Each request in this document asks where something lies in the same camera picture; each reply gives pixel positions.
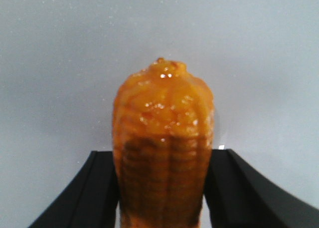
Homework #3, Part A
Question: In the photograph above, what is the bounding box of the orange corn cob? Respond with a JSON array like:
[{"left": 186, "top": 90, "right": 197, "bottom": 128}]
[{"left": 112, "top": 58, "right": 214, "bottom": 228}]

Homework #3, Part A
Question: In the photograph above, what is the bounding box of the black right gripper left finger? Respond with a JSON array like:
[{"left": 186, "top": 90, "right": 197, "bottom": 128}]
[{"left": 31, "top": 151, "right": 119, "bottom": 228}]

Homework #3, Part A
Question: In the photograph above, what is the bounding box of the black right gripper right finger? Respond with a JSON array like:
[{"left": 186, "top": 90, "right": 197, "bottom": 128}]
[{"left": 204, "top": 149, "right": 319, "bottom": 228}]

